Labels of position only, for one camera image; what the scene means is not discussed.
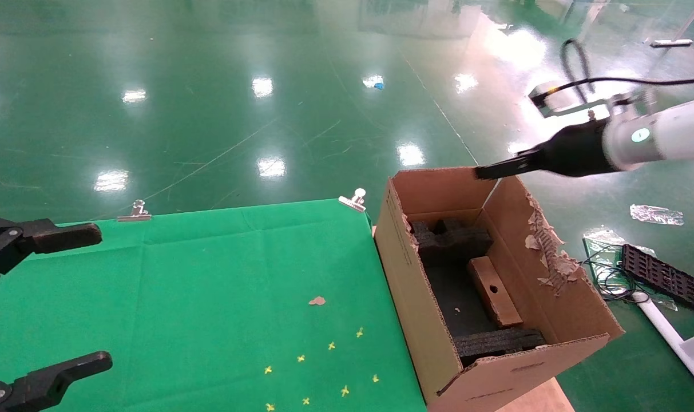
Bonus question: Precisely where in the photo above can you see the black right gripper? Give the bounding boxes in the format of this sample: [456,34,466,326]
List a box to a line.
[475,117,619,181]

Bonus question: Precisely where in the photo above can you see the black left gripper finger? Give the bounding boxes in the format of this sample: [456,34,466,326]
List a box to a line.
[0,351,114,412]
[0,215,103,292]

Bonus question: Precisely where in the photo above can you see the small brown wooden block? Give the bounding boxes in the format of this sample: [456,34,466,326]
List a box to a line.
[468,256,524,328]

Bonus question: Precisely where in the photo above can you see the large open cardboard carton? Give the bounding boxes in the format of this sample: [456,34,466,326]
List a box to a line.
[374,166,626,412]

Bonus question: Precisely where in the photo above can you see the silver binder clip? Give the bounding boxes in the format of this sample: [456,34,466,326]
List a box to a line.
[117,199,153,223]
[338,188,366,213]

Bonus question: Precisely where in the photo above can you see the notched black foam block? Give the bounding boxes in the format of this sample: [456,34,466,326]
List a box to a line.
[410,217,494,267]

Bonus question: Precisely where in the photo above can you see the flat clear plastic bag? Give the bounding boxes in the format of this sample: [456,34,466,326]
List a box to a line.
[583,229,679,313]

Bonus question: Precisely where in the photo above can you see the crumpled clear plastic bag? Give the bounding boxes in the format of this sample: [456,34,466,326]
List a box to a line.
[630,204,685,226]

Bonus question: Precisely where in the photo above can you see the flat black foam liner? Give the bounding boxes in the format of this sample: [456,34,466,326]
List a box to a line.
[424,260,499,339]

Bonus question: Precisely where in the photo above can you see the large green table cloth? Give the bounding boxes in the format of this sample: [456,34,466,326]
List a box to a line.
[0,199,427,412]

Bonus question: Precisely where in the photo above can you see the black grid tray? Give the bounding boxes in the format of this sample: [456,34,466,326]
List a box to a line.
[620,244,694,312]

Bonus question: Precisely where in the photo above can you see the ridged black foam block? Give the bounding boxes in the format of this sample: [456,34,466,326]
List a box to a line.
[453,327,548,367]

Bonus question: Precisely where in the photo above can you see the black camera cable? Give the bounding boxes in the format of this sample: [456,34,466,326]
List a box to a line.
[544,38,694,93]

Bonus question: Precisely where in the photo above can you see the thin black coiled cable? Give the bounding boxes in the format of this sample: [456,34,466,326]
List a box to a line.
[578,246,648,303]

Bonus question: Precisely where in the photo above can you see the white pipe frame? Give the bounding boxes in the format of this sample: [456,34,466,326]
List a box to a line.
[633,292,694,399]

